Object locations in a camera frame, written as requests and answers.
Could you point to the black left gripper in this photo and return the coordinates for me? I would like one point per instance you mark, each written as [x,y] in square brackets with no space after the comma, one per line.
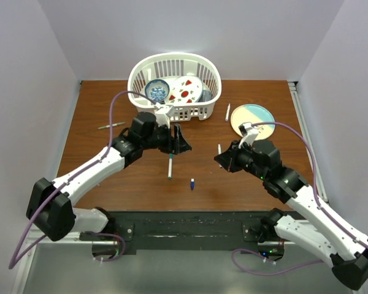
[174,145]

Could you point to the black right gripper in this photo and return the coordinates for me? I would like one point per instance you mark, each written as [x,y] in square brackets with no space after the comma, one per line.
[227,160]

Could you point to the white pen with teal tip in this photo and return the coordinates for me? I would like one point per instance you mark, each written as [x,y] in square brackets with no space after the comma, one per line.
[169,172]

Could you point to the white pen with blue end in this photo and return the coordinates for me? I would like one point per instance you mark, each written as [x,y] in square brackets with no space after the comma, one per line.
[227,115]

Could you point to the white pen with dark-blue tip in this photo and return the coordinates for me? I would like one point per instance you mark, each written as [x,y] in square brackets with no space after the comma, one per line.
[219,152]

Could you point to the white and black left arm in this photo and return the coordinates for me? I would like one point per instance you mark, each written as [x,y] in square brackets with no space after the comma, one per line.
[52,208]

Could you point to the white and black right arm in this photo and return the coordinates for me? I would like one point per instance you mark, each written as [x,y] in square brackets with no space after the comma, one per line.
[349,266]

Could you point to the grey green pen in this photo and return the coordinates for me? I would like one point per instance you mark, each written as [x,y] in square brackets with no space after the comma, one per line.
[111,125]

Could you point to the watermelon pattern plate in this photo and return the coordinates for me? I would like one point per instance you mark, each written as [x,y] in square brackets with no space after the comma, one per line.
[185,90]

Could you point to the cream and blue plate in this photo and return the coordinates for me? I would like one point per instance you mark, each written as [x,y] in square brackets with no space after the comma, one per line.
[252,113]

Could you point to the grey cup in basket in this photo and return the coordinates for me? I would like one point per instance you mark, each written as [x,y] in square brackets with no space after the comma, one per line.
[206,96]

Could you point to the blue patterned bowl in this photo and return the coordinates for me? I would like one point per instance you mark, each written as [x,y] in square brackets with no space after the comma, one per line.
[157,90]

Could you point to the white plastic dish basket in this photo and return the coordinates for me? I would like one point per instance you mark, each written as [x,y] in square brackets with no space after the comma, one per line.
[168,67]

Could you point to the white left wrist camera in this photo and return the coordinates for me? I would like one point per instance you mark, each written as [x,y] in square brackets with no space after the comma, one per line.
[163,114]

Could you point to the aluminium frame rail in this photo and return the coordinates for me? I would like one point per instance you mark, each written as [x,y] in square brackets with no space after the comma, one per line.
[306,134]

